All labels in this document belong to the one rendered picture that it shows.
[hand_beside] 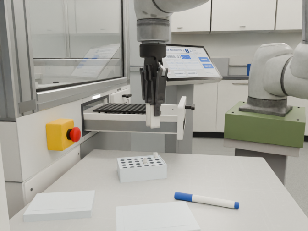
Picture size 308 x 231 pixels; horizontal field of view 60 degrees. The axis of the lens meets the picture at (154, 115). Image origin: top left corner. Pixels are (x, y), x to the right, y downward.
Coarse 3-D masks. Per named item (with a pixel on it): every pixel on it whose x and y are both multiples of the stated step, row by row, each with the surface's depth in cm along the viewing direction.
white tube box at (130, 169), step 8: (120, 160) 75; (128, 160) 74; (136, 160) 74; (152, 160) 75; (160, 160) 74; (120, 168) 68; (128, 168) 68; (136, 168) 68; (144, 168) 69; (152, 168) 69; (160, 168) 70; (120, 176) 68; (128, 176) 68; (136, 176) 69; (144, 176) 69; (152, 176) 70; (160, 176) 70
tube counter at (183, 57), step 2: (176, 54) 179; (176, 56) 178; (178, 56) 179; (180, 56) 180; (182, 56) 181; (184, 56) 182; (186, 56) 183; (188, 56) 184; (190, 56) 186; (192, 56) 187; (194, 56) 188; (178, 58) 178; (180, 58) 179; (182, 58) 180; (184, 58) 181; (186, 58) 182; (188, 58) 183; (190, 58) 184; (192, 58) 186; (194, 58) 187; (196, 58) 188
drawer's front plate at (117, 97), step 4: (116, 92) 128; (120, 92) 129; (124, 92) 136; (128, 92) 145; (112, 96) 119; (116, 96) 123; (120, 96) 129; (112, 100) 120; (116, 100) 123; (120, 100) 129; (124, 100) 137
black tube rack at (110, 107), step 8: (112, 104) 107; (120, 104) 108; (128, 104) 107; (136, 104) 108; (144, 104) 108; (104, 112) 106; (112, 112) 106; (120, 112) 107; (128, 112) 92; (136, 112) 92; (144, 112) 92; (160, 112) 107
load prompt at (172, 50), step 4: (168, 48) 178; (172, 48) 181; (176, 48) 183; (180, 48) 185; (184, 48) 187; (188, 48) 190; (168, 52) 176; (172, 52) 178; (176, 52) 180; (180, 52) 182; (184, 52) 185; (188, 52) 187; (192, 52) 190
